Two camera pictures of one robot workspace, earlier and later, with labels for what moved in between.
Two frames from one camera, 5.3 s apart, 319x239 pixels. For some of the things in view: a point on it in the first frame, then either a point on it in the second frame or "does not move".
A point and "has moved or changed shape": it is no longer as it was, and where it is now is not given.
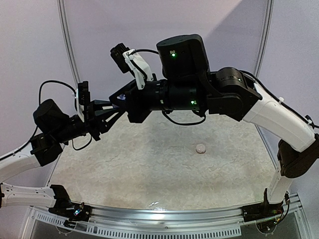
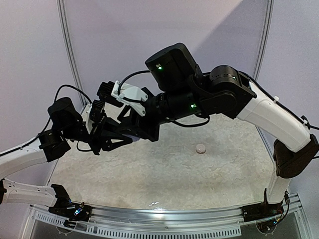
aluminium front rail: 213,222 does not move
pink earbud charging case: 200,149 does not move
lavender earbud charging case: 121,97 has moved or changed shape
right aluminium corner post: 266,32 does not move
